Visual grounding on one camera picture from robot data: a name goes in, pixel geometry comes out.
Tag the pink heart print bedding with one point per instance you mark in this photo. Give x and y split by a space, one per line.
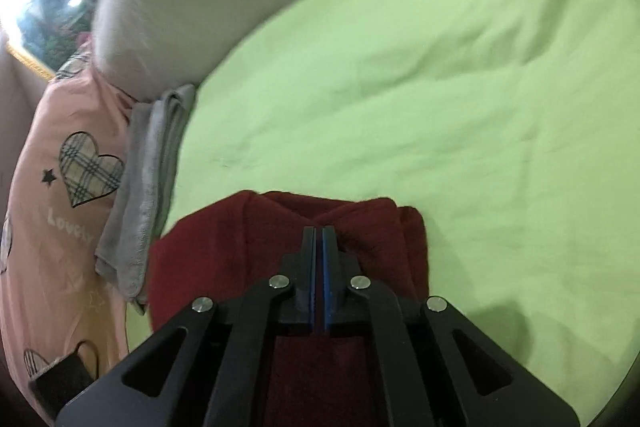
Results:
62 192

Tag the light green bed sheet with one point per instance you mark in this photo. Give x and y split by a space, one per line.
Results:
512 126

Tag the black object on bedding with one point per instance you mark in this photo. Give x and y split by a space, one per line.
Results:
64 379

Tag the dark red hooded sweater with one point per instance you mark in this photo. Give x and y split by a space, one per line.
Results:
224 248

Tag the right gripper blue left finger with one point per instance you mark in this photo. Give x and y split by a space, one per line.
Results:
297 303

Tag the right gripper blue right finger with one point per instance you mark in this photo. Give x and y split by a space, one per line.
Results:
339 303

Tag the folded grey towel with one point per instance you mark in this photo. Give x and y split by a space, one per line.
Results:
143 199

